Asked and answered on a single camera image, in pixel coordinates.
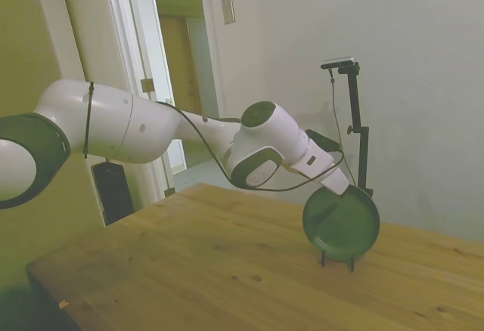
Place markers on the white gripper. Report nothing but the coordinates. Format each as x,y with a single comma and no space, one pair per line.
321,168

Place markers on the dark green round plate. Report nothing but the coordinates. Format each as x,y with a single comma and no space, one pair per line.
340,225

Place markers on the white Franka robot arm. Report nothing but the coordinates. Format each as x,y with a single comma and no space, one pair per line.
113,127

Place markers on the small metal latch plate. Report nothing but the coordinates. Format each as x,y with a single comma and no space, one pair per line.
169,101

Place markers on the brass door hinge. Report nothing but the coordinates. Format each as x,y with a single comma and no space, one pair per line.
169,192
147,85

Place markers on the brown wooden door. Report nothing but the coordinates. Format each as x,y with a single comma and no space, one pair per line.
181,62

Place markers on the black upright box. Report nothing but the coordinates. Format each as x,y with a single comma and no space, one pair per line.
113,191

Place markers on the white open door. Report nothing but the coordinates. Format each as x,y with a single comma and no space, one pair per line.
132,44

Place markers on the black camera stand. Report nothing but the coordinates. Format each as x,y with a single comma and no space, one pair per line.
355,100

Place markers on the grey exterior camera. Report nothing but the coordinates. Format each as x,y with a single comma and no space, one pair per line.
338,62

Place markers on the beige wall switch plate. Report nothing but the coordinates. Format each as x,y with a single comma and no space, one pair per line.
228,10

